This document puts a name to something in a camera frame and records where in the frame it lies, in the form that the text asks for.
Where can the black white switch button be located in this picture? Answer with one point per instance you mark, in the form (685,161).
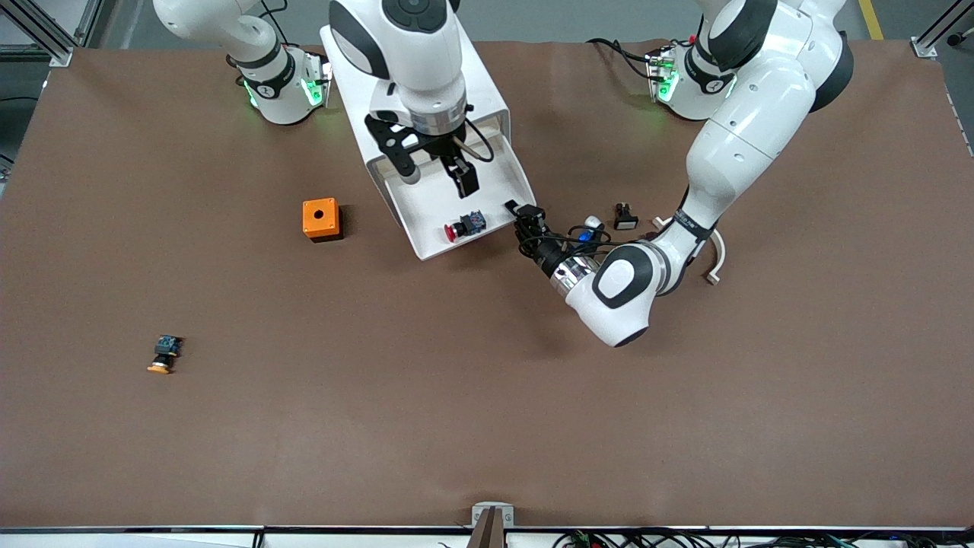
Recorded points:
(625,219)

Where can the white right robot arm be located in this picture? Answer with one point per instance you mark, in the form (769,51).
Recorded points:
(415,68)

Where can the white drawer cabinet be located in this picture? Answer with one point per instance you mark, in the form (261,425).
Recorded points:
(354,99)

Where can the red push button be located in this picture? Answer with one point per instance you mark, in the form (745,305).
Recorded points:
(466,224)

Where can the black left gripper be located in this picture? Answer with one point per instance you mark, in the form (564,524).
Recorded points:
(542,253)

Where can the aluminium frame profile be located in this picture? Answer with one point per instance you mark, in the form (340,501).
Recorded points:
(924,47)
(57,47)

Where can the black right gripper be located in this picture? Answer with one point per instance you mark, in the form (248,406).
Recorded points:
(453,159)

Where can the white plastic drawer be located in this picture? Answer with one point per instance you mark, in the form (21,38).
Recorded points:
(426,213)

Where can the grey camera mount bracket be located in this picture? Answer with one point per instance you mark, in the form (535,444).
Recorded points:
(492,517)

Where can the yellow push button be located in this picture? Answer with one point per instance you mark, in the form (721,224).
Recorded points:
(163,352)

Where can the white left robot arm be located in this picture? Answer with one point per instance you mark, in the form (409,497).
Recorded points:
(753,129)

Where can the orange box with hole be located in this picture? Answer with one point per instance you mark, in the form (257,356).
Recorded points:
(319,217)

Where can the white curved bracket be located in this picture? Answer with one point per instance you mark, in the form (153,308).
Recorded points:
(717,262)

